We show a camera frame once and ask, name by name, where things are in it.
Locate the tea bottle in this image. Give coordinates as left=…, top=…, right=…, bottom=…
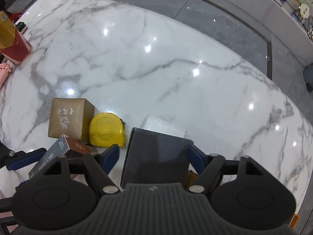
left=0, top=10, right=32, bottom=65

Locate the grey trash can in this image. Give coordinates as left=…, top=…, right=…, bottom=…
left=302, top=63, right=313, bottom=91

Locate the pink selfie stick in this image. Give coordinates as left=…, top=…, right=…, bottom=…
left=0, top=62, right=13, bottom=90

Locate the yellow tape measure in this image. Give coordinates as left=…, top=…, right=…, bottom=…
left=88, top=112, right=127, bottom=148

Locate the grey card box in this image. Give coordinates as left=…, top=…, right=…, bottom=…
left=28, top=134, right=71, bottom=179

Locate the white marble tv cabinet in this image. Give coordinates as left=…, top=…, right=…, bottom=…
left=251, top=0, right=313, bottom=67

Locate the black long box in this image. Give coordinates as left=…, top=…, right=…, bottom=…
left=14, top=22, right=29, bottom=34

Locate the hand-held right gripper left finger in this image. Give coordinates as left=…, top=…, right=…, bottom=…
left=43, top=144, right=120, bottom=194

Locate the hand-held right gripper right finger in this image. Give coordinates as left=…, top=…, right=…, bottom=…
left=187, top=144, right=265, bottom=194

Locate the white flat box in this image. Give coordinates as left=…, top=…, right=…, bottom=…
left=140, top=114, right=188, bottom=139

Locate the pink garment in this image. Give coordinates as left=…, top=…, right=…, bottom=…
left=0, top=185, right=15, bottom=235

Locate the brown leather item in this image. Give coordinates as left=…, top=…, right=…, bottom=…
left=187, top=170, right=199, bottom=189

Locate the white round fan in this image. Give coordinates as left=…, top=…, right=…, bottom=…
left=299, top=2, right=312, bottom=18

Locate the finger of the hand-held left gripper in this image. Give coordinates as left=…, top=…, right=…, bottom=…
left=0, top=142, right=48, bottom=171

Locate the brown gift box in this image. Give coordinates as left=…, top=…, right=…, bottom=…
left=47, top=98, right=95, bottom=143

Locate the red-brown small box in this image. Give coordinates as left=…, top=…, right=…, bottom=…
left=65, top=137, right=98, bottom=163

